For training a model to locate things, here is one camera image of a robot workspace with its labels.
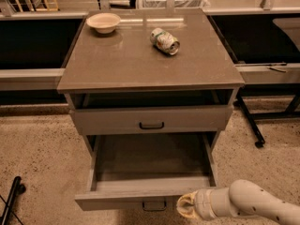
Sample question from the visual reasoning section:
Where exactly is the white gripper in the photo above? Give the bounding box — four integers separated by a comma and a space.
177, 187, 233, 220

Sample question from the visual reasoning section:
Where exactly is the grey drawer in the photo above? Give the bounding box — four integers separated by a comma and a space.
75, 133, 218, 211
70, 105, 233, 135

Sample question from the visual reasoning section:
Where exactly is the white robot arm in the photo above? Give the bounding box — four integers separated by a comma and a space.
176, 180, 300, 225

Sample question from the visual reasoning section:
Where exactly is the grey top drawer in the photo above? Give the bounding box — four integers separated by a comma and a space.
70, 105, 233, 135

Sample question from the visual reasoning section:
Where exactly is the grey drawer cabinet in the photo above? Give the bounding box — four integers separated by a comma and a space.
57, 9, 244, 151

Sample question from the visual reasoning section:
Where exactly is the black metal table leg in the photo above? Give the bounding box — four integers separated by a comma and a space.
236, 94, 265, 148

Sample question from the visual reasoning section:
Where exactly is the crushed green white can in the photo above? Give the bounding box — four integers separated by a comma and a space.
150, 28, 180, 55

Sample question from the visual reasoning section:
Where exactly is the black stand leg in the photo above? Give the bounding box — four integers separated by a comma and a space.
0, 176, 26, 225

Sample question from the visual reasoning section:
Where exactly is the white paper bowl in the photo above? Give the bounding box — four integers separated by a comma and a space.
86, 13, 121, 34

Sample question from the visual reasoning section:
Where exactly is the wire mesh basket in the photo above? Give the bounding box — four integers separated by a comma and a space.
136, 0, 210, 9

